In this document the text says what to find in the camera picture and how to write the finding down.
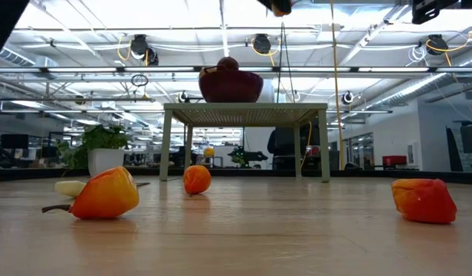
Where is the dark red plum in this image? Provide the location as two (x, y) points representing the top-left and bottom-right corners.
(216, 56), (240, 72)

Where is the purple colander bowl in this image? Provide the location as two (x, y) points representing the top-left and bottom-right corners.
(198, 65), (264, 104)

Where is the knife with cream handle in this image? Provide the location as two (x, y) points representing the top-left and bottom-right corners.
(54, 179), (152, 199)

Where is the mint green perforated metal shelf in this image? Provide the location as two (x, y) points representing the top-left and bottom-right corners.
(159, 102), (331, 183)

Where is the person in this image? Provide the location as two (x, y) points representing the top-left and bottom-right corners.
(267, 127), (298, 170)

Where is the small green plant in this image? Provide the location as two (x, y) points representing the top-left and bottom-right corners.
(228, 145), (251, 168)

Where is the red box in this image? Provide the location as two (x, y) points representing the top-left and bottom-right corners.
(382, 155), (408, 167)

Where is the green potted plant white pot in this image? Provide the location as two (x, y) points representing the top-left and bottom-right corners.
(54, 124), (132, 179)

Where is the black computer monitor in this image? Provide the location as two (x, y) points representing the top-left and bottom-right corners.
(0, 133), (30, 150)
(460, 125), (472, 155)

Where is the black hanging cable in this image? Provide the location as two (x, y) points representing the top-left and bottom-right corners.
(277, 21), (297, 104)

